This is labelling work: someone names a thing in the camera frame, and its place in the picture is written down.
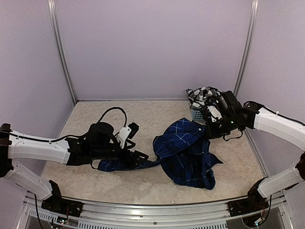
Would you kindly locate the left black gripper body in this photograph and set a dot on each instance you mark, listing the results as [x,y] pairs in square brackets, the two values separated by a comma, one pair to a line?
[103,153]

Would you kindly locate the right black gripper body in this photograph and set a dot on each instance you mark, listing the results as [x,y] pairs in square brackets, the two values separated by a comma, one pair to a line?
[218,131]

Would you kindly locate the light blue plastic basket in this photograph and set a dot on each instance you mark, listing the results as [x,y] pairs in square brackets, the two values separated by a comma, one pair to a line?
[196,110]

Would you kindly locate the blue plaid long sleeve shirt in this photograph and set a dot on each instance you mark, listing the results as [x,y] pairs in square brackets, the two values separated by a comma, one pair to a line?
[183,153]

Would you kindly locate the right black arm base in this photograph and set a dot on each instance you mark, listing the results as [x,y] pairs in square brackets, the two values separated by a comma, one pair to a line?
[252,203]

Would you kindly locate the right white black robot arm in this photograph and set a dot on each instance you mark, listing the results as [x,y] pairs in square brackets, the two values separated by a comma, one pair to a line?
[224,114]

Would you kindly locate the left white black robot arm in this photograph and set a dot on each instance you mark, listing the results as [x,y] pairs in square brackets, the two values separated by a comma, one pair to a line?
[98,143]

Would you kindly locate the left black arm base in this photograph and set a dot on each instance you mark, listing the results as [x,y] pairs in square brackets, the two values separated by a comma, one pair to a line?
[56,203]

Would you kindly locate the black white checkered shirt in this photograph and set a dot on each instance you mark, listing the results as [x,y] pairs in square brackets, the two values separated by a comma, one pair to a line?
[201,97]

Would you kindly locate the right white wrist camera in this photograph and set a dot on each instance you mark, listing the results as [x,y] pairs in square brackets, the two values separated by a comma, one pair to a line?
[213,113]

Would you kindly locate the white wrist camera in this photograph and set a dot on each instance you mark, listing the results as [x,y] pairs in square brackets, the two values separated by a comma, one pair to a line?
[213,113]
[127,132]

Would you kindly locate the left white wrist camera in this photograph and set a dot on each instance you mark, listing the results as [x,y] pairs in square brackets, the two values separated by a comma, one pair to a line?
[127,132]

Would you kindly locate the front aluminium rail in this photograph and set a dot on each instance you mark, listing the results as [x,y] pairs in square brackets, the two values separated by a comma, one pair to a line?
[100,215]

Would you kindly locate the right aluminium frame post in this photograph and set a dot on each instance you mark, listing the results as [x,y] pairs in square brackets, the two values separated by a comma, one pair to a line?
[247,46]

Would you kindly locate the aluminium frame post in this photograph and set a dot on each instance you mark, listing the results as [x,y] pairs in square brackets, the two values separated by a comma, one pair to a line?
[247,46]
[60,50]

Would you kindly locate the left aluminium frame post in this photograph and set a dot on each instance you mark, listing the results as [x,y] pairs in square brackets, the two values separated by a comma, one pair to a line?
[60,50]

